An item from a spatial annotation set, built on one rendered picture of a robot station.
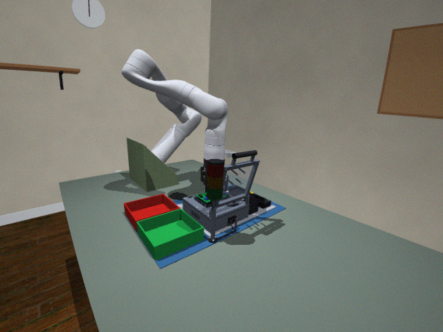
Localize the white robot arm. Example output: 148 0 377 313
122 49 236 163

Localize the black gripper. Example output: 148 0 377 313
201 159 208 193

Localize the red bin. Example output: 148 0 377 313
124 194 180 233

